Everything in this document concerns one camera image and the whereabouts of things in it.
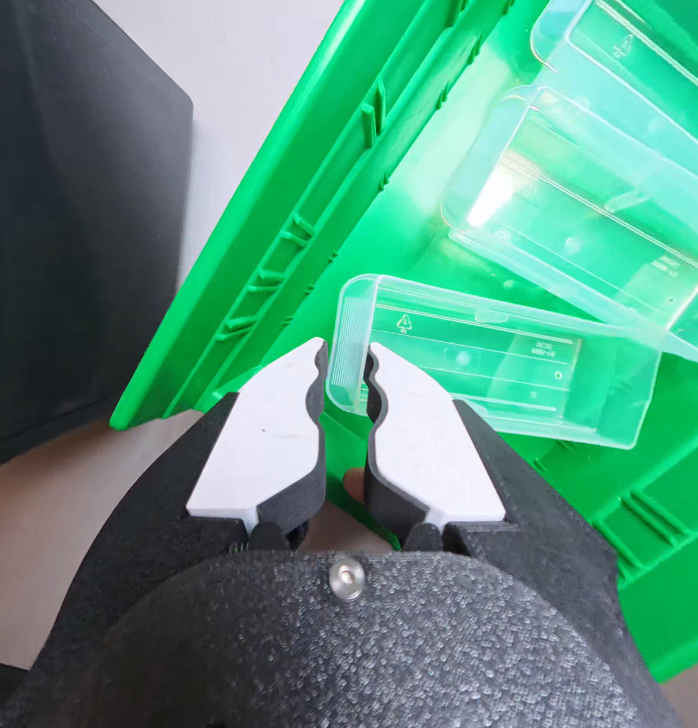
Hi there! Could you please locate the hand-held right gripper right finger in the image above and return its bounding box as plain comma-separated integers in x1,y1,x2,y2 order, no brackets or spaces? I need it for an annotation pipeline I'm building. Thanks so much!
363,341,507,548

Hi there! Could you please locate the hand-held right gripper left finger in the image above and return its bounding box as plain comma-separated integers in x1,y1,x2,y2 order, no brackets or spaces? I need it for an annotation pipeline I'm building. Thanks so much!
185,337,329,538

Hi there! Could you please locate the clear plastic drawer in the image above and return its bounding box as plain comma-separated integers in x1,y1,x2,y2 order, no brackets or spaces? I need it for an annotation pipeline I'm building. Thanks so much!
325,274,663,451
529,0,698,171
440,85,698,366

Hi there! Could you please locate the black drawer cabinet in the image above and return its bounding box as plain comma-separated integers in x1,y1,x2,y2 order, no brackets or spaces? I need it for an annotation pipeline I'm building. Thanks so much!
0,0,195,473

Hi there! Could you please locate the green plastic bin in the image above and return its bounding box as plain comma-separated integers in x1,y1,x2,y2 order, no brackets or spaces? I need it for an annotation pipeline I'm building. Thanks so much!
109,0,698,684

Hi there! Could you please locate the pale desk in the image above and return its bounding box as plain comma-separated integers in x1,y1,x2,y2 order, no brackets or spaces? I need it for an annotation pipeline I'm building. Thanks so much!
0,0,698,728

